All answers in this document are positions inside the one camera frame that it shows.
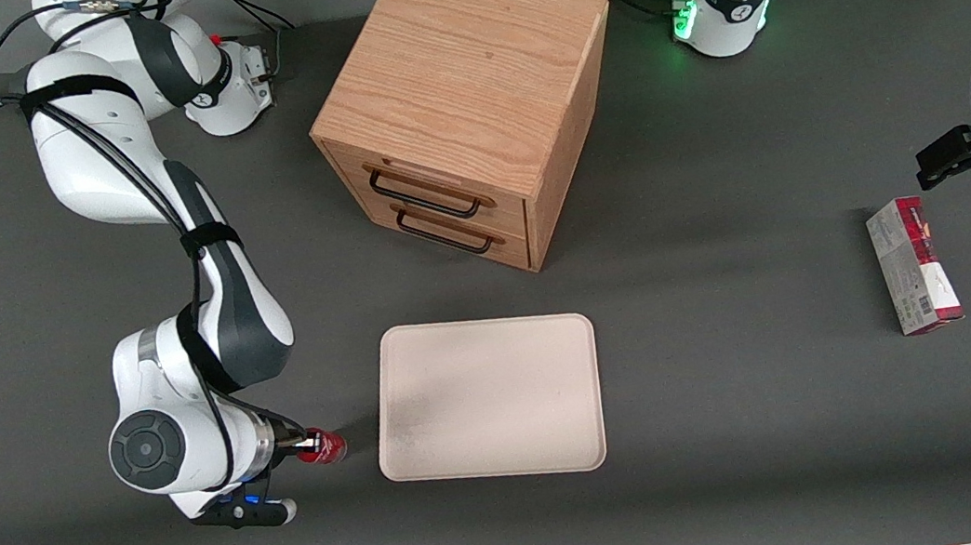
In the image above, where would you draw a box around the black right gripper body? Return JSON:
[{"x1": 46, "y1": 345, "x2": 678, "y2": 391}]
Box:
[{"x1": 250, "y1": 411, "x2": 315, "y2": 493}]

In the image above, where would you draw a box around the red coke bottle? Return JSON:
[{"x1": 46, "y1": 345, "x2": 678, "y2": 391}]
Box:
[{"x1": 293, "y1": 427, "x2": 350, "y2": 470}]

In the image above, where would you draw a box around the beige rectangular tray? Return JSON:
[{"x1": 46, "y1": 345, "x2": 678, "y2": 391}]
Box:
[{"x1": 361, "y1": 300, "x2": 614, "y2": 498}]

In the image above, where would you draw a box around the red and white carton box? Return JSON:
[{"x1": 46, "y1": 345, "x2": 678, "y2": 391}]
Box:
[{"x1": 862, "y1": 191, "x2": 967, "y2": 340}]

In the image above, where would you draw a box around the wooden drawer front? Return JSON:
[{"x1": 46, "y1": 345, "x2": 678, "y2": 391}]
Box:
[
  {"x1": 320, "y1": 115, "x2": 531, "y2": 258},
  {"x1": 353, "y1": 176, "x2": 534, "y2": 292}
]

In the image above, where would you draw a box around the wooden drawer cabinet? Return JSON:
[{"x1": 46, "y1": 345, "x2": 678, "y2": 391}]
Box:
[{"x1": 292, "y1": 0, "x2": 644, "y2": 300}]

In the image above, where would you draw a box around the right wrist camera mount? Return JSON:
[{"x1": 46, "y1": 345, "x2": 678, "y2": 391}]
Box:
[{"x1": 188, "y1": 484, "x2": 300, "y2": 538}]

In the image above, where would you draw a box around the black metal drawer handle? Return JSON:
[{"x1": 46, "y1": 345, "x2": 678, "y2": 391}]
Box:
[
  {"x1": 394, "y1": 197, "x2": 496, "y2": 266},
  {"x1": 366, "y1": 154, "x2": 486, "y2": 232}
]

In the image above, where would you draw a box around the black cable along right arm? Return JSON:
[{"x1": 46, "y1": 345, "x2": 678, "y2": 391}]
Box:
[{"x1": 0, "y1": 0, "x2": 312, "y2": 515}]

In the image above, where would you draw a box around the black cable right arm base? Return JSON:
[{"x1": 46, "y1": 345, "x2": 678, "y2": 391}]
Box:
[{"x1": 206, "y1": 0, "x2": 307, "y2": 91}]

